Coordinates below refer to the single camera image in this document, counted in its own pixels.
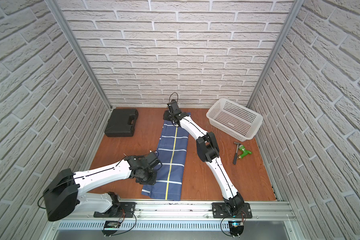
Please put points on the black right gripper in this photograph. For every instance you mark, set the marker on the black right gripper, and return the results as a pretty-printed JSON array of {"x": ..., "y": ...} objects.
[{"x": 167, "y": 113}]

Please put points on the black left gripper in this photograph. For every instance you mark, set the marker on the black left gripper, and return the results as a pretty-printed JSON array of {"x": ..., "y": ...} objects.
[{"x": 155, "y": 163}]

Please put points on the blue plaid pillowcase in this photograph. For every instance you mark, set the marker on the blue plaid pillowcase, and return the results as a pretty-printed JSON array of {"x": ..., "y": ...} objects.
[{"x": 172, "y": 150}]

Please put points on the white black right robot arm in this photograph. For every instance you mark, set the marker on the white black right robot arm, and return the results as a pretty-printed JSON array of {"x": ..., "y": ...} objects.
[{"x": 209, "y": 153}]

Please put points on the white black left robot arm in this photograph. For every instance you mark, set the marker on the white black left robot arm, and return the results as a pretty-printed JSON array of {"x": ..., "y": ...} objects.
[{"x": 69, "y": 192}]

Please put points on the black plastic tool case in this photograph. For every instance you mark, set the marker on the black plastic tool case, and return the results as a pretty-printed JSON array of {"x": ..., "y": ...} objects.
[{"x": 122, "y": 123}]

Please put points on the white perforated plastic basket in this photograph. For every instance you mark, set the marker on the white perforated plastic basket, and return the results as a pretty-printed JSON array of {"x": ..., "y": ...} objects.
[{"x": 234, "y": 119}]

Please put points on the green toy drill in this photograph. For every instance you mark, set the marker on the green toy drill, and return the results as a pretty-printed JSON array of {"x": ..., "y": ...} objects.
[{"x": 244, "y": 151}]

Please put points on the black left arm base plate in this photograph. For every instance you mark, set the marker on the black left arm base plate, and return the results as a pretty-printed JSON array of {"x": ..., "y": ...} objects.
[{"x": 117, "y": 210}]

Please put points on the aluminium front rail frame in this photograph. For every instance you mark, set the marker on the aluminium front rail frame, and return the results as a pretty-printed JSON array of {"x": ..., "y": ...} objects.
[{"x": 265, "y": 221}]

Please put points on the hammer with dark handle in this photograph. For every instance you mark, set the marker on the hammer with dark handle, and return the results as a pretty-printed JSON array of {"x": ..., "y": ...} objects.
[{"x": 236, "y": 153}]

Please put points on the right controller board with cables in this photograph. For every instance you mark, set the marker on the right controller board with cables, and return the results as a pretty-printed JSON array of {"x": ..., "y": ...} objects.
[{"x": 235, "y": 228}]

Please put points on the left aluminium corner post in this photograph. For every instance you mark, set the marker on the left aluminium corner post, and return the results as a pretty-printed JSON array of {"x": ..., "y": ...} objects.
[{"x": 64, "y": 25}]

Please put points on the aluminium corner post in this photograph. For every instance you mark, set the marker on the aluminium corner post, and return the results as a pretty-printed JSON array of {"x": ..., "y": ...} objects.
[
  {"x": 64, "y": 25},
  {"x": 296, "y": 6}
]

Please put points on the right aluminium corner post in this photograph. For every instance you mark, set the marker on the right aluminium corner post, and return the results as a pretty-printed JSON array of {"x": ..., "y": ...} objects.
[{"x": 296, "y": 6}]

